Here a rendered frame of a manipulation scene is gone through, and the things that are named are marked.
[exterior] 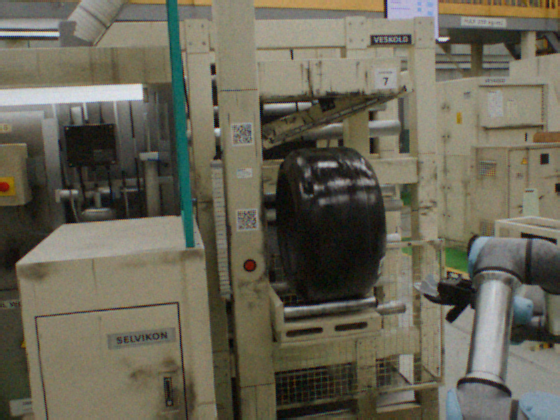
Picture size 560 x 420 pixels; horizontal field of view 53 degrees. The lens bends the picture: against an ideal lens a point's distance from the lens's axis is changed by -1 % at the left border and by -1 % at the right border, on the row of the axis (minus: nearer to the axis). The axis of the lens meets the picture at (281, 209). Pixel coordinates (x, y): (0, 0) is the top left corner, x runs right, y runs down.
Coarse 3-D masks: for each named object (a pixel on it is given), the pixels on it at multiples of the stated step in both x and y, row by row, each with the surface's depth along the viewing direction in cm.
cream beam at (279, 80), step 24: (264, 72) 213; (288, 72) 215; (312, 72) 217; (336, 72) 218; (360, 72) 220; (264, 96) 214; (288, 96) 216; (312, 96) 218; (336, 96) 221; (360, 96) 230; (384, 96) 236
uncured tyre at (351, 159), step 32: (288, 160) 198; (320, 160) 189; (352, 160) 190; (288, 192) 227; (320, 192) 180; (352, 192) 182; (288, 224) 230; (320, 224) 178; (352, 224) 180; (384, 224) 185; (288, 256) 226; (320, 256) 180; (352, 256) 182; (320, 288) 187; (352, 288) 190
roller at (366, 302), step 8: (368, 296) 199; (296, 304) 194; (304, 304) 194; (312, 304) 194; (320, 304) 194; (328, 304) 194; (336, 304) 195; (344, 304) 195; (352, 304) 196; (360, 304) 196; (368, 304) 197; (376, 304) 197; (288, 312) 191; (296, 312) 192; (304, 312) 193; (312, 312) 193; (320, 312) 194; (328, 312) 195
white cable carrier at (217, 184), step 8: (216, 168) 189; (216, 176) 190; (216, 184) 190; (216, 192) 190; (216, 200) 191; (216, 208) 191; (216, 216) 194; (216, 224) 192; (216, 232) 192; (224, 232) 193; (216, 240) 194; (224, 240) 193; (224, 248) 193; (224, 256) 194; (224, 264) 194; (224, 272) 194; (224, 280) 195; (224, 288) 195; (224, 296) 195
